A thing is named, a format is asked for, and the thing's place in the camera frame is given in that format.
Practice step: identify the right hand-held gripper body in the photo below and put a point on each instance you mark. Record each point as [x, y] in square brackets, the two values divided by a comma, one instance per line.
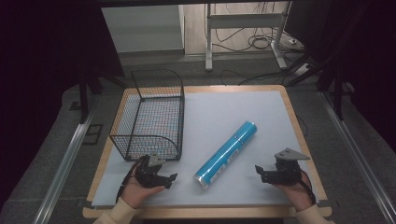
[285, 169]

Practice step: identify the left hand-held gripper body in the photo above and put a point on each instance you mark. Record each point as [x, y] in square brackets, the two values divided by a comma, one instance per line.
[148, 174]

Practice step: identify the blue cylindrical roll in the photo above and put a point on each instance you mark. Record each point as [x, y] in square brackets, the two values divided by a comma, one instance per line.
[226, 155]

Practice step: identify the person's left hand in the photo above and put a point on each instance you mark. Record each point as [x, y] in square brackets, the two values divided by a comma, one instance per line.
[136, 190]

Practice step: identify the person's right hand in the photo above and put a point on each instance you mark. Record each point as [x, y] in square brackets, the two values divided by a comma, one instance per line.
[297, 194]

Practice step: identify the black metal stand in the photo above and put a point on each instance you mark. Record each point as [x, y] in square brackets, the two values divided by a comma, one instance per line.
[337, 84]
[85, 90]

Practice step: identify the white power strip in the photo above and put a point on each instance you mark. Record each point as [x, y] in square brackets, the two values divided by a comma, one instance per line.
[303, 69]

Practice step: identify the white cabinet panel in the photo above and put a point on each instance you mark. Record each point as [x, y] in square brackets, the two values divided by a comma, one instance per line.
[142, 28]

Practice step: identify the aluminium rail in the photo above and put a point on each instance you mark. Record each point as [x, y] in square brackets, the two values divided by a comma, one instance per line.
[358, 155]
[62, 169]

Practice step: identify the white metal desk frame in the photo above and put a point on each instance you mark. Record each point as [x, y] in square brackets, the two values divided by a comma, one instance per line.
[246, 31]

